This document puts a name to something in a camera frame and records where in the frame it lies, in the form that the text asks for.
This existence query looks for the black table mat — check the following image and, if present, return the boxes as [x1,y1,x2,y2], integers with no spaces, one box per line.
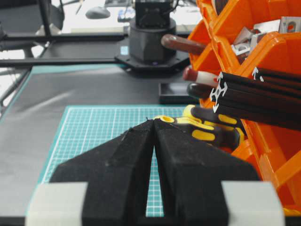
[0,65,182,217]

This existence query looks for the black frame rail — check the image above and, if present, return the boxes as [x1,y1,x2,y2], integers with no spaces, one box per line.
[0,33,125,67]

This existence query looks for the silver metal corner brackets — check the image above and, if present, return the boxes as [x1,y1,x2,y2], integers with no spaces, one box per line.
[231,16,301,61]

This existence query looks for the green cutting mat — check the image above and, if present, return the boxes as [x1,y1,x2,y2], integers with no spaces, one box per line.
[24,105,196,218]

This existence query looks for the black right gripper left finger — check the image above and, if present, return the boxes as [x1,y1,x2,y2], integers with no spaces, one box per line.
[25,119,155,226]

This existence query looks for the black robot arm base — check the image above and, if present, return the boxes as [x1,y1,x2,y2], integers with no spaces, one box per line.
[115,0,189,71]

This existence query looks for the black aluminium extrusion bar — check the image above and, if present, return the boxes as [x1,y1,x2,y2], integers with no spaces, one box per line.
[210,72,301,130]

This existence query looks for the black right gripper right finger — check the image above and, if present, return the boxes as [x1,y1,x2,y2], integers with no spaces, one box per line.
[153,119,286,226]

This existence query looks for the dark black handle screwdriver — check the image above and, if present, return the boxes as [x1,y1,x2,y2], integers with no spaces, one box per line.
[187,83,213,99]

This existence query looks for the red white handle screwdriver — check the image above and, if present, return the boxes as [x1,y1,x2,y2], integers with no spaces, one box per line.
[183,66,218,87]

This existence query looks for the black shallow tray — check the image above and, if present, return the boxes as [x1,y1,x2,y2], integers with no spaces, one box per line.
[158,82,198,105]

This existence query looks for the yellow black handle screwdriver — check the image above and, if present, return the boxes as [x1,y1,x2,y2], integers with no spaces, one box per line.
[155,115,245,150]

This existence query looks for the grey computer mouse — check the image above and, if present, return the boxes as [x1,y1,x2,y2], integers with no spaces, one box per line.
[85,7,111,19]

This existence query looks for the orange container rack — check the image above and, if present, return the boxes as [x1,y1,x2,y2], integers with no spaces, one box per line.
[187,0,301,217]

